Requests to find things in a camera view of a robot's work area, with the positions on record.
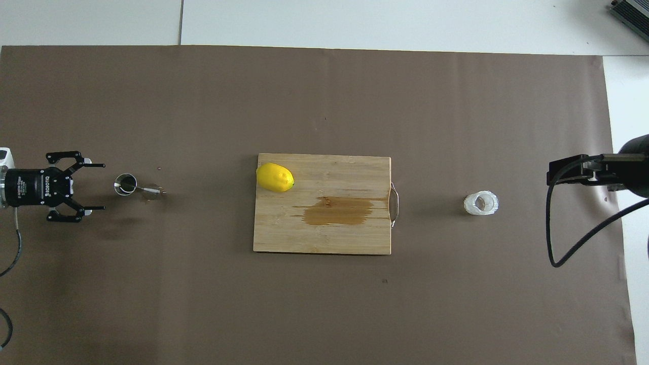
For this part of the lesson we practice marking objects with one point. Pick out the grey ribbed metal device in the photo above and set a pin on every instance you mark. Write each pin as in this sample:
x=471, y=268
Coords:
x=634, y=12

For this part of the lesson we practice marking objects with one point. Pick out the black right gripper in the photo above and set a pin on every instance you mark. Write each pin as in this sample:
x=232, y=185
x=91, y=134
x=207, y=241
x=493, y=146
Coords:
x=636, y=170

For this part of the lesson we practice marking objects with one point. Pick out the clear plastic cup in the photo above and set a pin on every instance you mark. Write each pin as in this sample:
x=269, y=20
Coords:
x=474, y=208

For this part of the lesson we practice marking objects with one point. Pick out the steel cocktail jigger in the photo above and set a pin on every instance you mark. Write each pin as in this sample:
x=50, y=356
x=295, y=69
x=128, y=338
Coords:
x=125, y=183

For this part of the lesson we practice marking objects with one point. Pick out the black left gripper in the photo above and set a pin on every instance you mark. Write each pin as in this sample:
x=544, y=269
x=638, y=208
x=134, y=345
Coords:
x=30, y=187

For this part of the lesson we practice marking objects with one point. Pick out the brown paper table mat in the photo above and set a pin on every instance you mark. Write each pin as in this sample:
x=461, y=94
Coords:
x=324, y=101

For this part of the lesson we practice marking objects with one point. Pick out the yellow lemon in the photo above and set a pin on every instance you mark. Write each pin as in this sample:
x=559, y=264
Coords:
x=275, y=177

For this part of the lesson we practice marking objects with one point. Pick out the wooden cutting board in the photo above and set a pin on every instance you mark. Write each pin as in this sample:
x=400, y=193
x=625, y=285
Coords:
x=324, y=228

